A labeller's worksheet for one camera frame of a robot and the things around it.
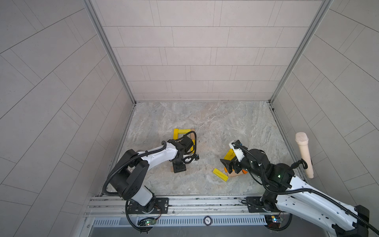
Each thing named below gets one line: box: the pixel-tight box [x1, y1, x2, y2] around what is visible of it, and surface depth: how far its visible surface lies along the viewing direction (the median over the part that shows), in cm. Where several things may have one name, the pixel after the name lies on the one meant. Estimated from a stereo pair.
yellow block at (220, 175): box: [213, 167, 229, 182], surface depth 81 cm
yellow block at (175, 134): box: [173, 128, 179, 140], surface depth 100 cm
